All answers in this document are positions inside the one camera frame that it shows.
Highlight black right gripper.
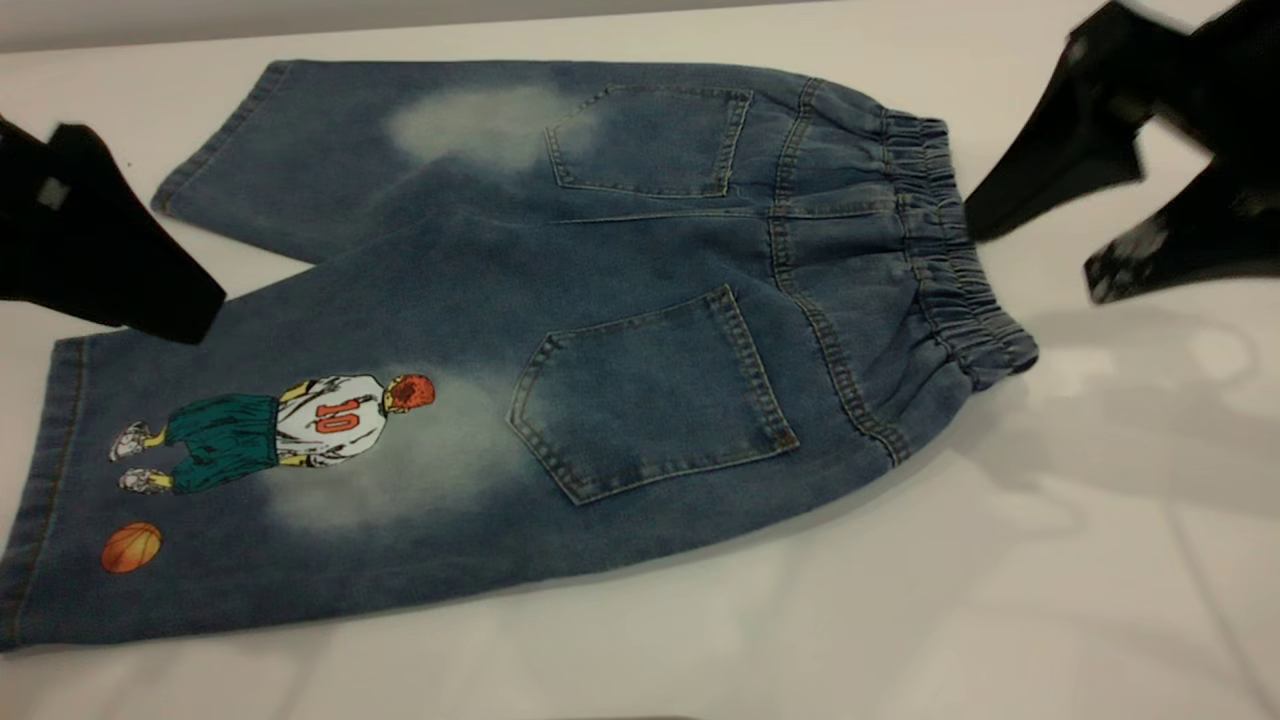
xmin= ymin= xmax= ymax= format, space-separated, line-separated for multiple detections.
xmin=963 ymin=0 xmax=1280 ymax=305

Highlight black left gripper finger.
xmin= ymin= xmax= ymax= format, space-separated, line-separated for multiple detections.
xmin=0 ymin=116 xmax=93 ymax=319
xmin=48 ymin=123 xmax=227 ymax=347

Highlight blue denim shorts with print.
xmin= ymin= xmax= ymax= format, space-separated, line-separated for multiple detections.
xmin=0 ymin=60 xmax=1041 ymax=656

